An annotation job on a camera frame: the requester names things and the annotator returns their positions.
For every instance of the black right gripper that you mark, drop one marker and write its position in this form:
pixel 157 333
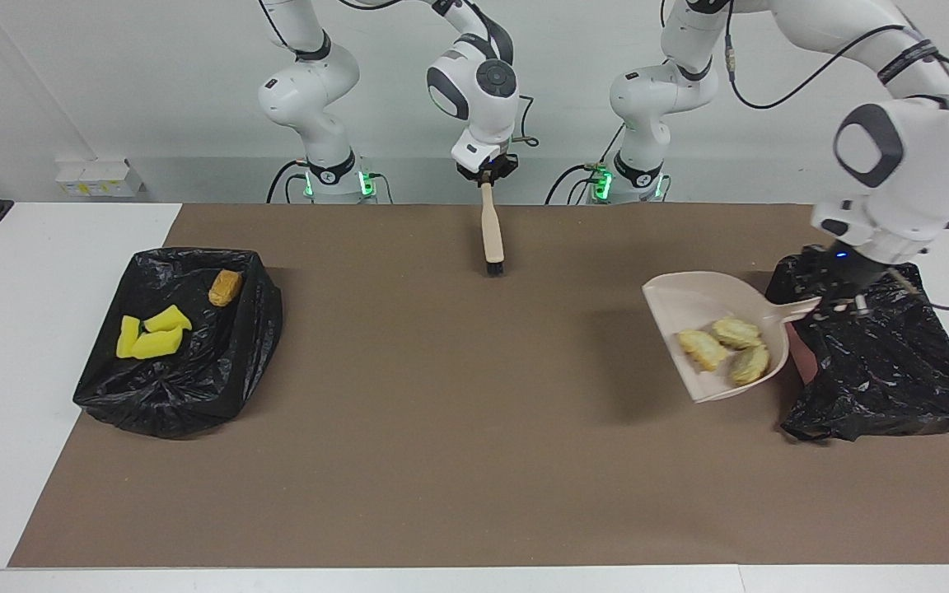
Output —
pixel 491 171

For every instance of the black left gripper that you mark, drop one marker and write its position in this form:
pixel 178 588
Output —
pixel 849 272

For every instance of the beige brush with black bristles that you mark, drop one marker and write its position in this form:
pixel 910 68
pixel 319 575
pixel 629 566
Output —
pixel 492 231

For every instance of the pale bread chunk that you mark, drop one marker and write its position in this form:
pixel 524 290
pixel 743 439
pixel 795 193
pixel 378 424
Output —
pixel 701 350
pixel 750 366

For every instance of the orange striped croissant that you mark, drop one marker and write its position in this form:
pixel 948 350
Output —
pixel 736 333

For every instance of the beige plastic dustpan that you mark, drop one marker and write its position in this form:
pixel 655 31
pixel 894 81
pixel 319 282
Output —
pixel 689 301

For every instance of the yellow notched sponge piece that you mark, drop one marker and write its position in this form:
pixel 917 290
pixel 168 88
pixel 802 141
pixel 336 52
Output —
pixel 160 344

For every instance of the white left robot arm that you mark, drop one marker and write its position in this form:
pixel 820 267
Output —
pixel 919 156

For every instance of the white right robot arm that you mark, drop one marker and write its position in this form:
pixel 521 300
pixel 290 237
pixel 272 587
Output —
pixel 310 82

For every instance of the pink plastic bin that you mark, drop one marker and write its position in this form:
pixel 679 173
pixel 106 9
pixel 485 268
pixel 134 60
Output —
pixel 804 362

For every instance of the black plastic trash bag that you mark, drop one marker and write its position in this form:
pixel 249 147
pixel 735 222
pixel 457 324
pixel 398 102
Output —
pixel 194 387
pixel 895 371

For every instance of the brown table mat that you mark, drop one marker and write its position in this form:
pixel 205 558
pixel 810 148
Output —
pixel 359 494

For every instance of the white wall socket box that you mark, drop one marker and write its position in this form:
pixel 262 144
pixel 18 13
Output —
pixel 100 179

